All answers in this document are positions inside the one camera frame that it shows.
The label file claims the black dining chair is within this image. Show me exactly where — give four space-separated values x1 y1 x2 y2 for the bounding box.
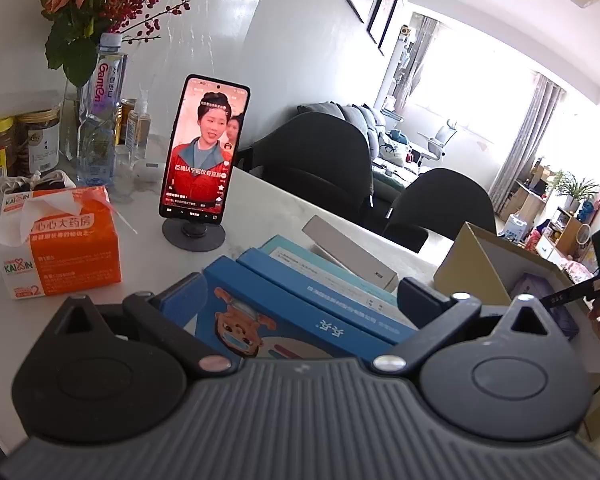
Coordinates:
382 168 496 252
238 112 373 224

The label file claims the black dining chair left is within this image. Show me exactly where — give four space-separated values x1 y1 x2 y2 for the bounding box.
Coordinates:
238 112 373 224

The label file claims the long white box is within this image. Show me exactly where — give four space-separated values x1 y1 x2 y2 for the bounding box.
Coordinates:
302 214 398 292

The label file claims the dark lid jar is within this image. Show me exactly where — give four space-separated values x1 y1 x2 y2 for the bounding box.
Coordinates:
16 108 60 176

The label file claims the grey curtain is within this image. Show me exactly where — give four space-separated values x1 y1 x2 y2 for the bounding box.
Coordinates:
489 73 565 214

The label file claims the purple box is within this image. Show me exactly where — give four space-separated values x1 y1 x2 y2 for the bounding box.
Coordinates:
509 272 581 342

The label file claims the round black phone stand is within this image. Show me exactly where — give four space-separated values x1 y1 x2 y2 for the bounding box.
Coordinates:
162 219 226 252

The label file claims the grey sofa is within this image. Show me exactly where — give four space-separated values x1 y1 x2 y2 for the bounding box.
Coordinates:
297 101 419 188

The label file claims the clear water bottle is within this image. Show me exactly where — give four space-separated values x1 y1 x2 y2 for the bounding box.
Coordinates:
76 32 126 186

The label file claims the black dining chair right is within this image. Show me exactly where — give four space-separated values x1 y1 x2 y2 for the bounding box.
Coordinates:
382 168 496 252

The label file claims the cardboard storage box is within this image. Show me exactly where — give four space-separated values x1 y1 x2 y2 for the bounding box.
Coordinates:
432 221 600 443

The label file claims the orange tissue box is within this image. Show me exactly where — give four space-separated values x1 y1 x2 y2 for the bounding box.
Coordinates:
0 170 122 300

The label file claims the blue cartoon mask box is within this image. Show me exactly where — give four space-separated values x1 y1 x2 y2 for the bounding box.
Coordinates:
185 257 392 362

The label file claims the flower bouquet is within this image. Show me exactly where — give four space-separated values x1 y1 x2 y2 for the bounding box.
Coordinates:
40 0 190 88

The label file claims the blue medicine box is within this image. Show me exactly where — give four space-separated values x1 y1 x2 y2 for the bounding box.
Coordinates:
238 248 418 344

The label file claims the small spray bottle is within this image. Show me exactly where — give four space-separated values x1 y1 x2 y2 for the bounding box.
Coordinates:
125 90 151 162

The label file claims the potted green plant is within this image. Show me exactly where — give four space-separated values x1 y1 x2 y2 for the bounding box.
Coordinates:
552 170 600 214

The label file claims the smartphone showing video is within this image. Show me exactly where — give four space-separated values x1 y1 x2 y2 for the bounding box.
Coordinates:
159 75 250 224

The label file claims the white office chair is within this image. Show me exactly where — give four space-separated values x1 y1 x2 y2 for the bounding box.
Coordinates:
422 120 457 162

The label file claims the teal white medicine box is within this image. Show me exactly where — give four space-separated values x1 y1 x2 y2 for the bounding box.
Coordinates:
260 235 398 312

